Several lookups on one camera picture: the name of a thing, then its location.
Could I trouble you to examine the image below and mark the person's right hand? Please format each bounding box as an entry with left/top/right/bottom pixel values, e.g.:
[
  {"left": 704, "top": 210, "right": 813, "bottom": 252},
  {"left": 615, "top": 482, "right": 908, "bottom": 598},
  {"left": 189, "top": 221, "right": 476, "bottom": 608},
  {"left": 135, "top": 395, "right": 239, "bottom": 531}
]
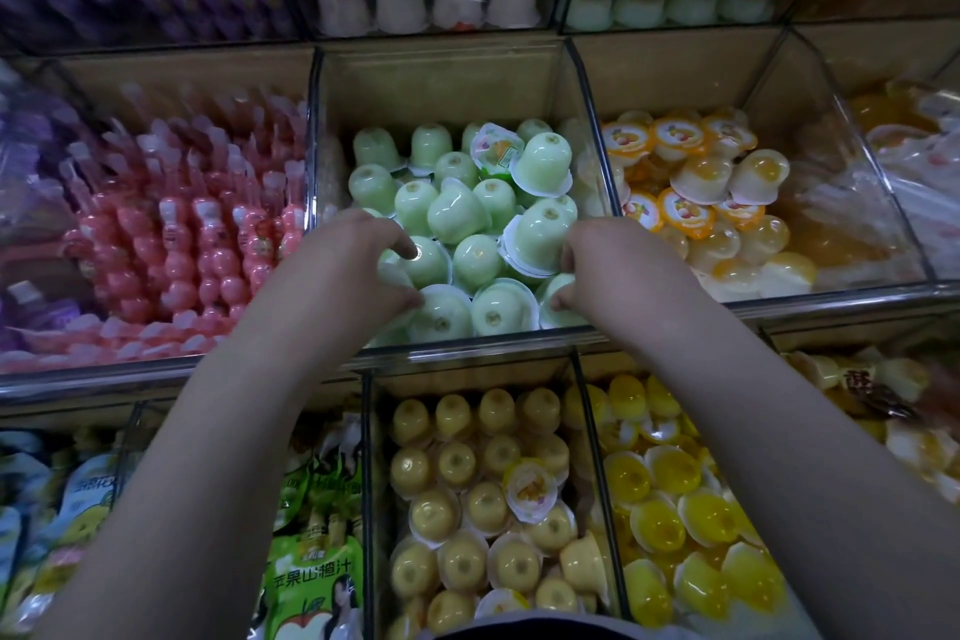
[{"left": 555, "top": 216, "right": 707, "bottom": 349}]

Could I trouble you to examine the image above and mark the person's left hand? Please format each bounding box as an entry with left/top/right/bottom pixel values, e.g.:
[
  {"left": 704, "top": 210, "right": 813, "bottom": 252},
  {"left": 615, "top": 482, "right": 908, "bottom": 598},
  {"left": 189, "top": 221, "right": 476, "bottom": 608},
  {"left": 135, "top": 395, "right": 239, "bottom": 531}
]
[{"left": 292, "top": 209, "right": 425, "bottom": 356}]

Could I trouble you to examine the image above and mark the pile of orange-lid jelly cups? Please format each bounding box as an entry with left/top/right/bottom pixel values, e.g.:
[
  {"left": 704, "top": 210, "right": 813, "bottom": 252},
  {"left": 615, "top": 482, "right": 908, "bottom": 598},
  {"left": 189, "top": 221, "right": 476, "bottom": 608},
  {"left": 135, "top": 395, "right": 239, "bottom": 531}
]
[{"left": 600, "top": 107, "right": 819, "bottom": 301}]

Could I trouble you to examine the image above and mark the pile of green jelly cups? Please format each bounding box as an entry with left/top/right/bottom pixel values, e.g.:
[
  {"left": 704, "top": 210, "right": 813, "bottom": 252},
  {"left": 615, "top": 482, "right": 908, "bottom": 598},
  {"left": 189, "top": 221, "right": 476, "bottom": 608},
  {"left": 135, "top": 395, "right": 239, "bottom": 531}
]
[{"left": 348, "top": 119, "right": 594, "bottom": 346}]

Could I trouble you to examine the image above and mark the pile of pink jelly sticks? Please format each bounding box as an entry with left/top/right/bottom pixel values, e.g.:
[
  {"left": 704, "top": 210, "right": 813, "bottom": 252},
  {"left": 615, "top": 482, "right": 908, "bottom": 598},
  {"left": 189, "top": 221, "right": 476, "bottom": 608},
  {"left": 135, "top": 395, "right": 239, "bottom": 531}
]
[{"left": 60, "top": 89, "right": 309, "bottom": 364}]

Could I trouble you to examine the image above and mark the pile of yellow jelly cups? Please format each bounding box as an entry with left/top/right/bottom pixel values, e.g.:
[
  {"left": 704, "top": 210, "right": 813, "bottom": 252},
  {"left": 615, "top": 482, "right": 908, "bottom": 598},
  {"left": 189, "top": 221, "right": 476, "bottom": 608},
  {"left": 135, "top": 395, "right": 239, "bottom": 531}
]
[{"left": 592, "top": 374, "right": 789, "bottom": 631}]

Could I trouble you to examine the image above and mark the pile of pale yellow jelly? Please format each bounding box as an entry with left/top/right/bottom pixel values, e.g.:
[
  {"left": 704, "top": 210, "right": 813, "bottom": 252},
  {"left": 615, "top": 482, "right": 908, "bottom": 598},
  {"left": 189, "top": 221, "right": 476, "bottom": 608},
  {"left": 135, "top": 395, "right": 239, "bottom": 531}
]
[{"left": 387, "top": 387, "right": 614, "bottom": 640}]

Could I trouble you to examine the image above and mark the pile of pastel jelly cups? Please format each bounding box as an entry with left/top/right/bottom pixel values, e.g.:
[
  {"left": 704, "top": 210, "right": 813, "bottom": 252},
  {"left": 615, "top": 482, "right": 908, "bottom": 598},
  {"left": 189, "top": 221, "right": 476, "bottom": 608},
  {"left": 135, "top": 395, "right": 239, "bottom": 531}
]
[{"left": 787, "top": 347, "right": 960, "bottom": 506}]

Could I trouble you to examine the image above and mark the pile of pale jelly pouches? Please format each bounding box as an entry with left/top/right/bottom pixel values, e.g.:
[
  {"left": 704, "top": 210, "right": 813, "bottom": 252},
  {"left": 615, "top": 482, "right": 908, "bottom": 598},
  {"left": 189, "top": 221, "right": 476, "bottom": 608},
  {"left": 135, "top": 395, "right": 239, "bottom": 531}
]
[{"left": 0, "top": 429, "right": 129, "bottom": 626}]

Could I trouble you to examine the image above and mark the person's left forearm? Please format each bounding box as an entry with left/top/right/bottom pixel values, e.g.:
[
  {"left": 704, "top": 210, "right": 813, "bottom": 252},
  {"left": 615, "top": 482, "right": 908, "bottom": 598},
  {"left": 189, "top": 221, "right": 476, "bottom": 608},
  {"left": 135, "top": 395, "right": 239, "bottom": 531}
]
[{"left": 37, "top": 324, "right": 377, "bottom": 640}]

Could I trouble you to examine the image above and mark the person's right forearm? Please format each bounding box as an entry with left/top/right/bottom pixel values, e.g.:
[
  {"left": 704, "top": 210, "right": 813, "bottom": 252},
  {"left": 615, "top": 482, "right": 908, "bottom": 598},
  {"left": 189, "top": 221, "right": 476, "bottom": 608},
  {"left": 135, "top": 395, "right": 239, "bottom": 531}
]
[{"left": 630, "top": 294, "right": 960, "bottom": 640}]

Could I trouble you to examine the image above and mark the black shirt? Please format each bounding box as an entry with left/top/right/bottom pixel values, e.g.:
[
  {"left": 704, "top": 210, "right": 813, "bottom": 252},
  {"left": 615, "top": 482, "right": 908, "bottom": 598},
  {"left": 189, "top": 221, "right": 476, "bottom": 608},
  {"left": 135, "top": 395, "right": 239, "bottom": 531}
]
[{"left": 435, "top": 614, "right": 662, "bottom": 640}]

